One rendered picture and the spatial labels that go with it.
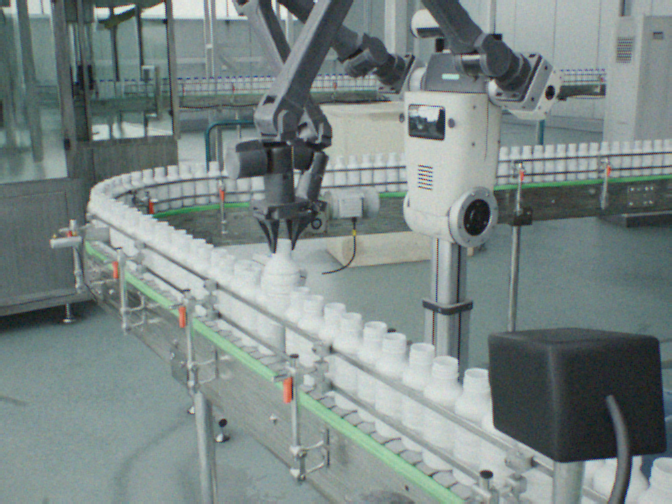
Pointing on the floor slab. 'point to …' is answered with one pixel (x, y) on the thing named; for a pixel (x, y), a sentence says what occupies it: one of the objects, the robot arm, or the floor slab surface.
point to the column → (396, 26)
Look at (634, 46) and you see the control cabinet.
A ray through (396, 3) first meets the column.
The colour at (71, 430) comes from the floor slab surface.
